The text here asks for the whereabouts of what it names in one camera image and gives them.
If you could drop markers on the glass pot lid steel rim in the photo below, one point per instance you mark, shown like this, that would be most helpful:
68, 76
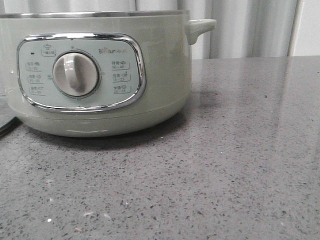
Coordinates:
7, 118

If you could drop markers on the light green electric cooking pot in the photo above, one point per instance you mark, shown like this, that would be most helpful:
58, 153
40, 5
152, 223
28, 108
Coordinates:
97, 74

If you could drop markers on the white pleated curtain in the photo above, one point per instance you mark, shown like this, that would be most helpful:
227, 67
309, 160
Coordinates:
245, 28

